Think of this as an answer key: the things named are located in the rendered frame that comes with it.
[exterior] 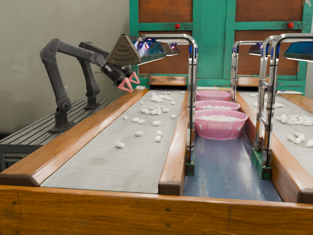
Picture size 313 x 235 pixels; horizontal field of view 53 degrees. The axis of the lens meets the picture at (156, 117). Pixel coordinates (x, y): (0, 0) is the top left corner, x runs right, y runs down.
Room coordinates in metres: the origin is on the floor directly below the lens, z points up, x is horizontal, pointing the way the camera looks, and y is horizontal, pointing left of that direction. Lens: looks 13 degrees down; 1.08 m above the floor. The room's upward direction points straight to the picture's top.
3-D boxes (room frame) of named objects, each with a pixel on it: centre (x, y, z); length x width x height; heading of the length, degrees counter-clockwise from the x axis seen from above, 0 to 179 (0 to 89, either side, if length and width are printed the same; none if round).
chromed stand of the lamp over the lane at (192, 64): (1.05, -0.04, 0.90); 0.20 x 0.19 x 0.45; 172
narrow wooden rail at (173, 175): (1.58, -0.15, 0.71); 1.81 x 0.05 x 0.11; 172
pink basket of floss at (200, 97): (2.16, -0.39, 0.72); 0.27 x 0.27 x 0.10
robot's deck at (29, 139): (1.87, 0.23, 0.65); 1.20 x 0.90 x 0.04; 176
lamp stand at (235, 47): (1.96, -0.57, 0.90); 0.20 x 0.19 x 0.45; 172
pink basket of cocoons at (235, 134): (1.45, -0.30, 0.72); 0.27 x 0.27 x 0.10
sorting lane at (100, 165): (1.60, 0.03, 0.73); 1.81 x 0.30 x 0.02; 172
